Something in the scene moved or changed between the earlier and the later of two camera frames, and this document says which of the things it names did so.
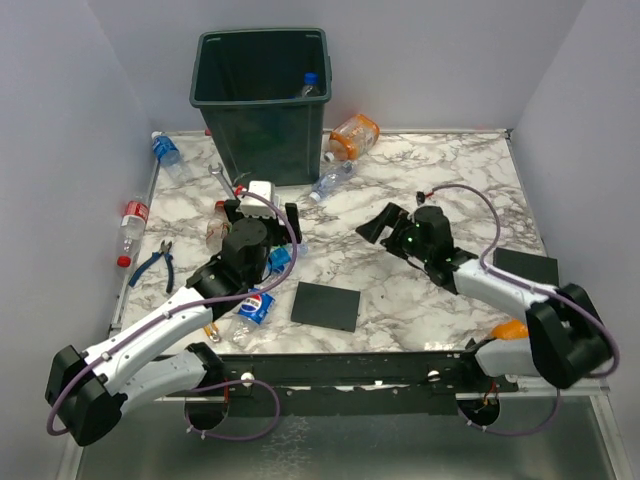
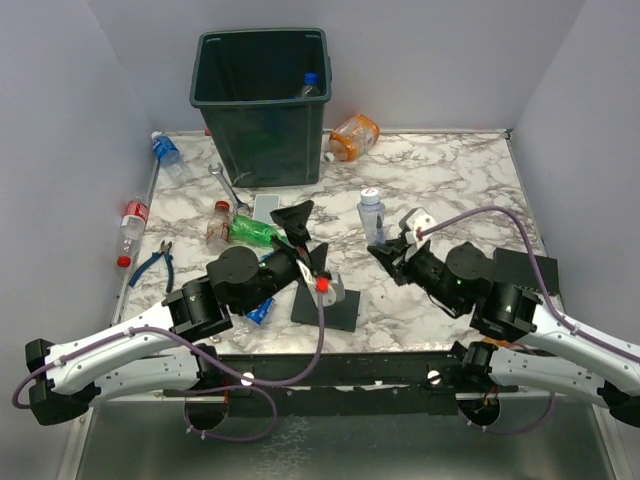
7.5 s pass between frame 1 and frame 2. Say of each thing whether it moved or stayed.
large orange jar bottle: stayed
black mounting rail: stayed
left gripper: moved
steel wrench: stayed
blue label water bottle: stayed
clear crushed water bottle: moved
